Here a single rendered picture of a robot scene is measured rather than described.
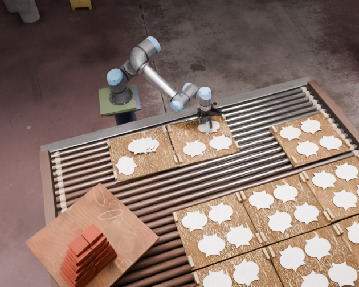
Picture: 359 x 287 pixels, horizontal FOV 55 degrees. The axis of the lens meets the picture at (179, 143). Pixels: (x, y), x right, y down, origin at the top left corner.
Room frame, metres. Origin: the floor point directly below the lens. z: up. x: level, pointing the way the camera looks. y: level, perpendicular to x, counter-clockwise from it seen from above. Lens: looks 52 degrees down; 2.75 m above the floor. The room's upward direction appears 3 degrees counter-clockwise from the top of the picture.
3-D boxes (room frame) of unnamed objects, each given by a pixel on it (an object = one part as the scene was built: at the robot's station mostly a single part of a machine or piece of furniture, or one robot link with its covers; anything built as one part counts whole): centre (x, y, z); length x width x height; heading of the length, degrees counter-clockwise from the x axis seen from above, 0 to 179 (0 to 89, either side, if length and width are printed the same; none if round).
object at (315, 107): (1.47, -0.12, 0.90); 1.95 x 0.05 x 0.05; 106
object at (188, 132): (1.46, -0.16, 0.93); 0.41 x 0.35 x 0.02; 103
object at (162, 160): (1.36, 0.25, 0.93); 0.41 x 0.35 x 0.02; 104
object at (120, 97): (1.94, 0.44, 0.95); 0.15 x 0.15 x 0.10
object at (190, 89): (1.60, -0.09, 1.24); 0.11 x 0.11 x 0.08; 48
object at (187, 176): (1.22, -0.19, 0.90); 1.95 x 0.05 x 0.05; 106
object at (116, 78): (1.94, 0.44, 1.07); 0.13 x 0.12 x 0.14; 138
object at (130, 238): (0.73, 0.48, 1.03); 0.50 x 0.50 x 0.02; 44
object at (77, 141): (1.73, -0.05, 0.89); 2.08 x 0.09 x 0.06; 106
